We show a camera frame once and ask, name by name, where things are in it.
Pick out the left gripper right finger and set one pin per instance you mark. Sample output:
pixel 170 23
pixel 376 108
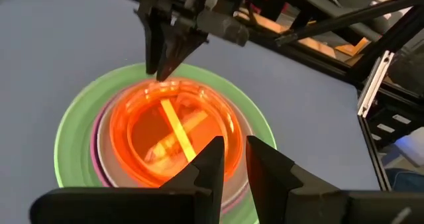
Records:
pixel 298 201

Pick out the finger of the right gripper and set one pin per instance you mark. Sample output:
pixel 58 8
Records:
pixel 179 45
pixel 152 41

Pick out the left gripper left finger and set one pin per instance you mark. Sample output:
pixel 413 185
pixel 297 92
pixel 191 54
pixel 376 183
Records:
pixel 132 207

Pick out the purple plastic plate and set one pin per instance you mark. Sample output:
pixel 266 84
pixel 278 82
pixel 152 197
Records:
pixel 93 151

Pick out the clear orange plastic plate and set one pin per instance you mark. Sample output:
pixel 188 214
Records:
pixel 149 128

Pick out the large green plastic plate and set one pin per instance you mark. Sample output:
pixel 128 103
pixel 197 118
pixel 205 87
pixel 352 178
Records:
pixel 71 144

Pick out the black aluminium table frame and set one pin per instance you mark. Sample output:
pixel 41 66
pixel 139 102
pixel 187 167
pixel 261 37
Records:
pixel 314 60

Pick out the silver frame bracket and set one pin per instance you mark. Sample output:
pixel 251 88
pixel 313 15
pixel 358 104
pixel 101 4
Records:
pixel 374 85

